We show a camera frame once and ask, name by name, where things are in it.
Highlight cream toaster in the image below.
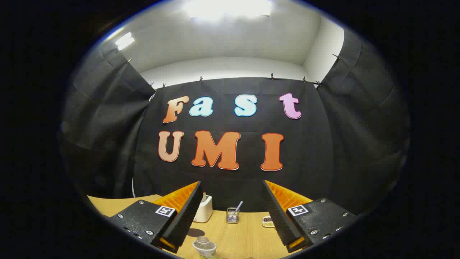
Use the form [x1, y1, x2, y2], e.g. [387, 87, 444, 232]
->
[193, 193, 213, 223]

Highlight wooden table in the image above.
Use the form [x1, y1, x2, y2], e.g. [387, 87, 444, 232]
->
[87, 194, 309, 259]

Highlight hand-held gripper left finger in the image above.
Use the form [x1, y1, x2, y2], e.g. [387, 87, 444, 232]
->
[108, 181, 204, 254]

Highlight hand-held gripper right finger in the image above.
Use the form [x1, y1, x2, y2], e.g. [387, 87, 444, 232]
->
[262, 180, 357, 253]

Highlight clear juice bottle white label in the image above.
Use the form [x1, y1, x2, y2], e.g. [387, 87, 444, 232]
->
[192, 236, 217, 259]

